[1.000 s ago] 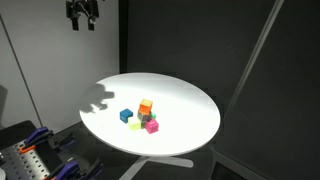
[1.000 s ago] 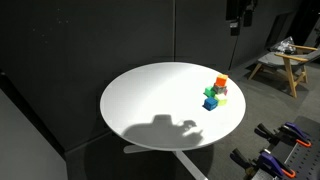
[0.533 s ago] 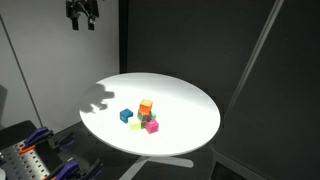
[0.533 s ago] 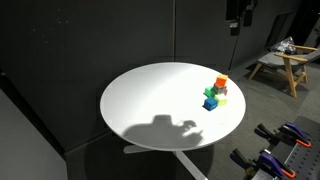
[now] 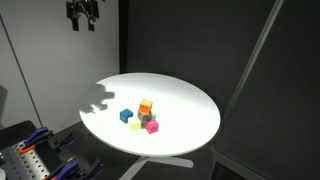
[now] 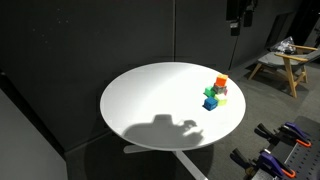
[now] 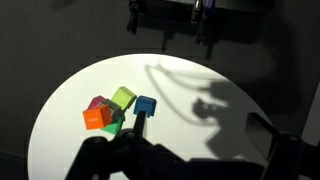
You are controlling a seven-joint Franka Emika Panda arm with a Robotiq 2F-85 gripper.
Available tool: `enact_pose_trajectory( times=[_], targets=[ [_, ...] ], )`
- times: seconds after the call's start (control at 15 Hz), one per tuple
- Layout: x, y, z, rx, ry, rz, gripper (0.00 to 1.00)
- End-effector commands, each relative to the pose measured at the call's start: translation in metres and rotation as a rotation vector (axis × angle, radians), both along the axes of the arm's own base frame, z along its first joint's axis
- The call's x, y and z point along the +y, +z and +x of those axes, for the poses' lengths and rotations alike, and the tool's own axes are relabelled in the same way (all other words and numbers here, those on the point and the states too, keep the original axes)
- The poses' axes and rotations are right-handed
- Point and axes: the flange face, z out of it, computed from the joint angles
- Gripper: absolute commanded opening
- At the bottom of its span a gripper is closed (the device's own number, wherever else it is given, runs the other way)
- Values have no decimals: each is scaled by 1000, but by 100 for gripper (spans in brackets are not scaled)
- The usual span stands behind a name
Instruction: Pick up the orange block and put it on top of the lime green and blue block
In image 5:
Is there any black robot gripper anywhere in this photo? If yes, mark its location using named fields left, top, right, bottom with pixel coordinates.
left=65, top=0, right=100, bottom=32

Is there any orange block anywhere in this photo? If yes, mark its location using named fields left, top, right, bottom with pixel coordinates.
left=138, top=98, right=154, bottom=115

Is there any blue block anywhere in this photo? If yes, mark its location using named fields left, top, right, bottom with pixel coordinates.
left=119, top=108, right=134, bottom=124

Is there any grey block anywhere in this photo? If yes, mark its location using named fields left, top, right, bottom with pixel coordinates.
left=136, top=109, right=153, bottom=123

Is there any lime green block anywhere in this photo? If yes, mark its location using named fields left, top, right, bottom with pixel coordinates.
left=128, top=122, right=142, bottom=131

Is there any magenta pink block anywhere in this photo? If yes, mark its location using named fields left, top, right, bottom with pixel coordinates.
left=144, top=119, right=160, bottom=135

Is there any purple and black clamp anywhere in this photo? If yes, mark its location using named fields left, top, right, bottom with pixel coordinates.
left=44, top=157, right=105, bottom=180
left=19, top=126, right=76, bottom=155

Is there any white table base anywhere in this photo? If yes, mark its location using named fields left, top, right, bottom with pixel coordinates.
left=119, top=155, right=195, bottom=180

